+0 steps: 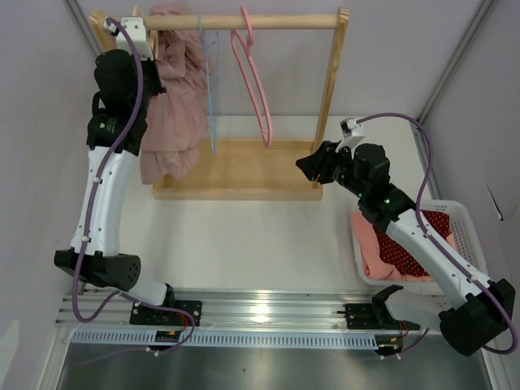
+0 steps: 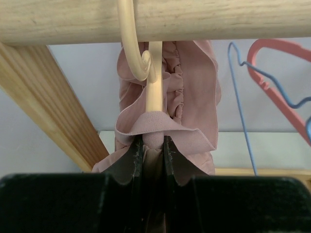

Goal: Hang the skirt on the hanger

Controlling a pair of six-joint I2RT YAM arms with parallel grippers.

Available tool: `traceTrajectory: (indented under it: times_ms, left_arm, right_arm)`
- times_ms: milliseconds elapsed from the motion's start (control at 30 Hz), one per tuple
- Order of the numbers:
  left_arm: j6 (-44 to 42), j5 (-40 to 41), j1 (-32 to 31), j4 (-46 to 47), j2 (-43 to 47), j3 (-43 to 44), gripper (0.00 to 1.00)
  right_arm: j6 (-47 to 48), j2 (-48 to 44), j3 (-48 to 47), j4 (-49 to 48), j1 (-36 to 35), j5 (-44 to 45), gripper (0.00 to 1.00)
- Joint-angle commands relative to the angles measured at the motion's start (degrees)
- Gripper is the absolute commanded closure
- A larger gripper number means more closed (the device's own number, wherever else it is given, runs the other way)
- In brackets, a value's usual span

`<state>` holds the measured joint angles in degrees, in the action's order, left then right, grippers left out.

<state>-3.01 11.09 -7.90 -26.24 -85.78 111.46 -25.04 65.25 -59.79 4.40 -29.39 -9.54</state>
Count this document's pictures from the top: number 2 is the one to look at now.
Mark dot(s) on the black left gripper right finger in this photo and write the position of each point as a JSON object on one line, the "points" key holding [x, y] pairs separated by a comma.
{"points": [[199, 203]]}

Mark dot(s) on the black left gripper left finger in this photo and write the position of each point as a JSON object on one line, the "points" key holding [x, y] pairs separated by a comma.
{"points": [[107, 202]]}

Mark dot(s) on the dusty pink skirt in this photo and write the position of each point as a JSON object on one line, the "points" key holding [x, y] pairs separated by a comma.
{"points": [[191, 92]]}

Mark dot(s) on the cream plastic hanger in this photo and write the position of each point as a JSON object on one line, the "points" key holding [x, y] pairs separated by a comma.
{"points": [[146, 66]]}

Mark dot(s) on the pink plastic hanger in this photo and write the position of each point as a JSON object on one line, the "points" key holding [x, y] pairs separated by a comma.
{"points": [[273, 87]]}

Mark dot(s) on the wooden clothes rack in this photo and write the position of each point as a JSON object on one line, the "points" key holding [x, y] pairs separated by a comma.
{"points": [[31, 77]]}

